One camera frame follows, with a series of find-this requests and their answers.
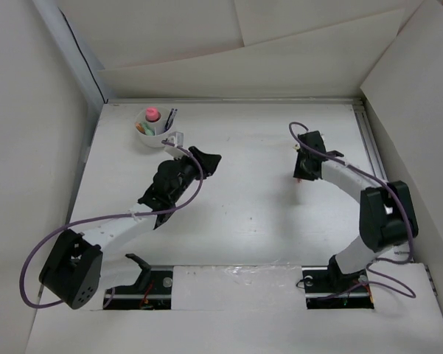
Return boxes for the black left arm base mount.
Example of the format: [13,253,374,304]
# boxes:
[102,253,174,310]

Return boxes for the pink capped glue bottle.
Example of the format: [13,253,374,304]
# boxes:
[145,107,161,122]

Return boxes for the blue ballpoint pen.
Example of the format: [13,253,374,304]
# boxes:
[164,108,178,131]

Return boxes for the green highlighter marker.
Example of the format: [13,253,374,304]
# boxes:
[140,122,155,136]

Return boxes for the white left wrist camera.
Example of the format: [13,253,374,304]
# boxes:
[162,131,184,159]

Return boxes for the white round divided container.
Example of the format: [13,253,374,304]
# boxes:
[135,106,176,148]

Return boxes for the aluminium rail right edge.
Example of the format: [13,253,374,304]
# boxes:
[352,99,388,179]

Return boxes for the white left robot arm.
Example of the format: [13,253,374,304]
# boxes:
[38,146,222,310]

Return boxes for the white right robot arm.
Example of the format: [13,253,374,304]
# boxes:
[293,131,419,291]

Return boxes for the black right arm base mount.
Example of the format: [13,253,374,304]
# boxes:
[296,259,374,310]

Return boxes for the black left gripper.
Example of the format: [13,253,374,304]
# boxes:
[170,147,220,203]

